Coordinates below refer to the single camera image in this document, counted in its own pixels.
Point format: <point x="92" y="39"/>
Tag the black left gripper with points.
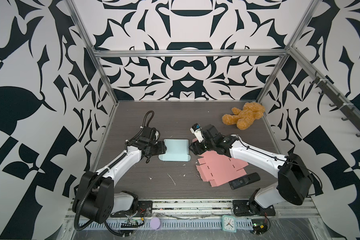
<point x="160" y="144"/>

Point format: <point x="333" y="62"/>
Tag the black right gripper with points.
<point x="195" y="148"/>

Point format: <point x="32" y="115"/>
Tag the light blue paper box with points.
<point x="177" y="151"/>

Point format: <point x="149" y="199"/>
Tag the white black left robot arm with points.
<point x="95" y="199"/>

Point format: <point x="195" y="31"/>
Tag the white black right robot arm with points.
<point x="294" y="178"/>

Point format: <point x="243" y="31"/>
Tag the pink flat paper box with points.
<point x="219" y="169"/>

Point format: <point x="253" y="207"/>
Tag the black remote control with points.
<point x="244" y="181"/>

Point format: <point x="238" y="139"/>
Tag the brown teddy bear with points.
<point x="244" y="118"/>

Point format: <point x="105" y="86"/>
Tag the purple round disc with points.
<point x="155" y="223"/>

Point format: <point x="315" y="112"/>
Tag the small electronics board left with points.
<point x="133" y="224"/>

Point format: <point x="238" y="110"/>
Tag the teal square clock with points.
<point x="229" y="224"/>

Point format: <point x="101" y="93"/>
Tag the green circuit board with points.
<point x="260" y="226"/>

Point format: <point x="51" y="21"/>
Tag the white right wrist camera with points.
<point x="197" y="131"/>

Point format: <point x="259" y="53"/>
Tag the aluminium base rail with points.
<point x="184" y="208"/>

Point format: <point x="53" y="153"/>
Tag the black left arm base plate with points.
<point x="142" y="208"/>

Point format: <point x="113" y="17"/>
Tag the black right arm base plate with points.
<point x="243" y="208"/>

